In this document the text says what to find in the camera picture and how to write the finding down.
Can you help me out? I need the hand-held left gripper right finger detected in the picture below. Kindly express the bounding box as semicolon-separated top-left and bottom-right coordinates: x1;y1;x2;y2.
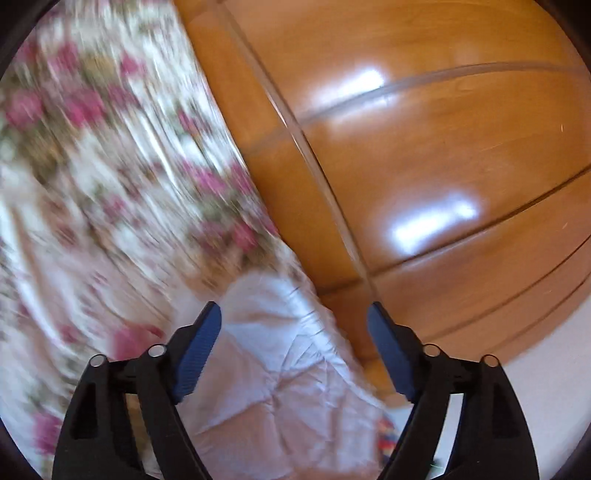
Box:
367;302;539;480

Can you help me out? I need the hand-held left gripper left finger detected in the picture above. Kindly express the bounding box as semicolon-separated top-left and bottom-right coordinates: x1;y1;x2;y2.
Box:
52;301;223;480

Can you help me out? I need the wooden panelled headboard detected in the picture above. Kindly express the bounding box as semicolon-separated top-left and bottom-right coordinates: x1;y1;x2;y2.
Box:
173;0;591;402

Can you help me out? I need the plaid pillow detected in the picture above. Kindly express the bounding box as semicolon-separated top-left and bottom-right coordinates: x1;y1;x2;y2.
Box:
376;413;403;455

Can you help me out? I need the floral bedspread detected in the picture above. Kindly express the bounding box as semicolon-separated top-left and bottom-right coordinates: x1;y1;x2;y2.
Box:
0;0;324;478

